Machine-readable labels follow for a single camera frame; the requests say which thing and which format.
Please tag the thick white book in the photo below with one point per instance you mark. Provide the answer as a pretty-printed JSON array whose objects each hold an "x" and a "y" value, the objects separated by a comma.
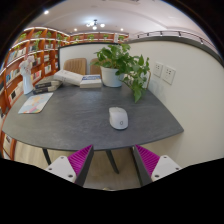
[{"x": 68, "y": 77}]

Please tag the recessed ceiling lights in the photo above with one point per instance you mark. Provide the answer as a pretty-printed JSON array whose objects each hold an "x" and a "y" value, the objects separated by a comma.
[{"x": 46, "y": 12}]

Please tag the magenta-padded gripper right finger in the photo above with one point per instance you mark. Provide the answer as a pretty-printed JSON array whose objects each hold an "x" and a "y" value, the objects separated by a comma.
[{"x": 163, "y": 166}]

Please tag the pastel printed mouse pad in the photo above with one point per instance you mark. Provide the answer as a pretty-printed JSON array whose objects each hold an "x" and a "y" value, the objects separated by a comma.
[{"x": 35, "y": 103}]

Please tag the black track light rail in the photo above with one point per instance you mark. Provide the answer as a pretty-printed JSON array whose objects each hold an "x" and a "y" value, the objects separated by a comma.
[{"x": 173, "y": 33}]

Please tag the white wall socket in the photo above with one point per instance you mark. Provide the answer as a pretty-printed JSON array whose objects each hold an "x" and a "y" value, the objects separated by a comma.
[
  {"x": 157, "y": 69},
  {"x": 168, "y": 74}
]

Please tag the ceiling chandelier lamp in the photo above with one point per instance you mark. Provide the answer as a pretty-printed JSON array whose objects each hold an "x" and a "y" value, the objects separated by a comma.
[{"x": 95, "y": 25}]

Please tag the white book with blue cover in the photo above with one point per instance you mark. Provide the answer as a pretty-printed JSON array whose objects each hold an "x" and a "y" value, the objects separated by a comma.
[{"x": 90, "y": 81}]

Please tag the green plant in white pot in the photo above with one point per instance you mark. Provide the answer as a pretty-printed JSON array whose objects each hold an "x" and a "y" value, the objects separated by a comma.
[{"x": 111, "y": 76}]

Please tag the white computer mouse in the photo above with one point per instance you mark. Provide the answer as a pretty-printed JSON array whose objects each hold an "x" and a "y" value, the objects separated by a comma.
[{"x": 118, "y": 118}]

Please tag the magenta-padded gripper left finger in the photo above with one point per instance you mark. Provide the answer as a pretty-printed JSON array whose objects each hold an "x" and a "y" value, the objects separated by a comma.
[{"x": 63, "y": 166}]

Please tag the orange bookshelf unit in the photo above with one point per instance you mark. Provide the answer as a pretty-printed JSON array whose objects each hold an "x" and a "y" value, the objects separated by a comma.
[{"x": 41, "y": 53}]

